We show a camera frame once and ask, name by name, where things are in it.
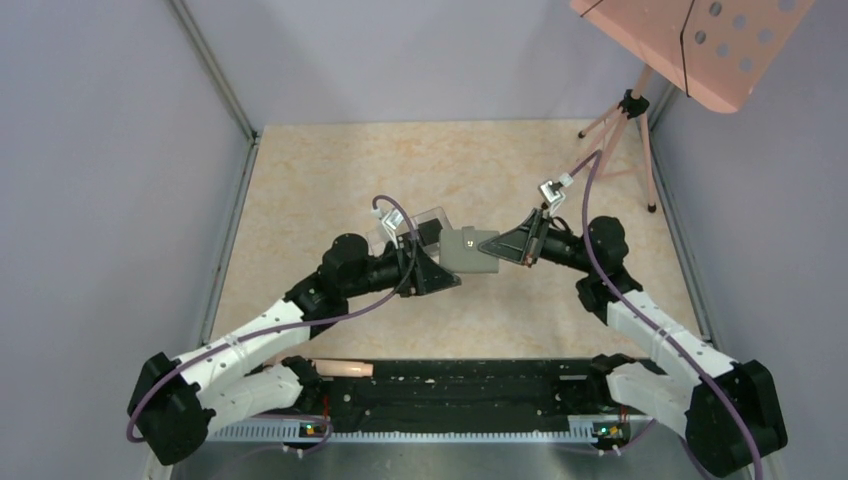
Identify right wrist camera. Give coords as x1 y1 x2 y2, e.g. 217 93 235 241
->
538 173 574 212

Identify clear plastic card box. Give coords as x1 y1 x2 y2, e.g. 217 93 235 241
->
365 207 451 258

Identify grey card holder wallet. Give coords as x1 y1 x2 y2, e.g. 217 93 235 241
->
438 226 499 274

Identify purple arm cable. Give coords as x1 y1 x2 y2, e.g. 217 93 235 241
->
125 194 421 458
569 149 764 480

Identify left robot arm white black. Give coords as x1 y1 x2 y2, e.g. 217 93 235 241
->
125 234 461 466

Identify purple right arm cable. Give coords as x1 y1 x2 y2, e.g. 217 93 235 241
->
569 149 764 480

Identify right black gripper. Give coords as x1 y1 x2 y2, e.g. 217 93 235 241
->
479 208 596 274

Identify beige cylindrical handle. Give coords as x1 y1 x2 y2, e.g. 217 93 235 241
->
311 359 374 378

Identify pink music stand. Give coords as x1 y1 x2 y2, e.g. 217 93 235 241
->
570 0 814 212

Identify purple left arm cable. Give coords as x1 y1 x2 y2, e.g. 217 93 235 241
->
125 194 421 458

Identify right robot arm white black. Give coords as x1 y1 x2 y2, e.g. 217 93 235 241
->
478 209 788 478

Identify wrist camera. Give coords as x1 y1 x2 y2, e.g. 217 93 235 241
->
371 207 406 234
538 173 574 212

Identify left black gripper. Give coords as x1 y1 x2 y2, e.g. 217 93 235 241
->
344 235 461 298

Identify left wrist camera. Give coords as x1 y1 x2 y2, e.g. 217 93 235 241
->
371 207 406 234

